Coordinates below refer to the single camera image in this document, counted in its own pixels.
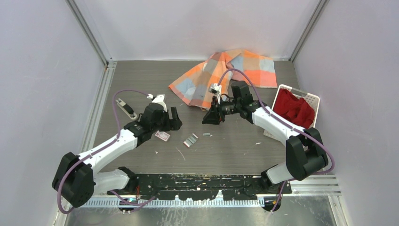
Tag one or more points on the red cloth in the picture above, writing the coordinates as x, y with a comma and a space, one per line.
294, 110

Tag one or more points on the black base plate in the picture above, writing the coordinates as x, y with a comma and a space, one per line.
199, 187

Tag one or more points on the black beige stapler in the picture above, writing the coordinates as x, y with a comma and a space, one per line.
128, 110

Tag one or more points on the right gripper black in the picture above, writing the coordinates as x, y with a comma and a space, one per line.
212, 117

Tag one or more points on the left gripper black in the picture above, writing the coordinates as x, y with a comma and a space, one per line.
172, 124

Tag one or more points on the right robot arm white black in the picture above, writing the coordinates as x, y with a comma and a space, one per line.
304, 149

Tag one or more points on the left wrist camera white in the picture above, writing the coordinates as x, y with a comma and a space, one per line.
158, 99

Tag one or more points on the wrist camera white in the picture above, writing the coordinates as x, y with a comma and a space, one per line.
215, 90
158, 99

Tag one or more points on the orange checkered cloth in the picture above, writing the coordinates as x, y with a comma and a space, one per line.
192, 87

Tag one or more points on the staple box tray with staples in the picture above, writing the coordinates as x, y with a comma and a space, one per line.
190, 140

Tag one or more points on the aluminium slotted rail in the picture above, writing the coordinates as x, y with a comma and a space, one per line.
189, 203

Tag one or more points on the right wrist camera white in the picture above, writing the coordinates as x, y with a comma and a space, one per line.
215, 90

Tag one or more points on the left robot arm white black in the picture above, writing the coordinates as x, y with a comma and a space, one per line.
79, 177

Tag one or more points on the red white staple box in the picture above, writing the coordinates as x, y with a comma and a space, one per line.
162, 135

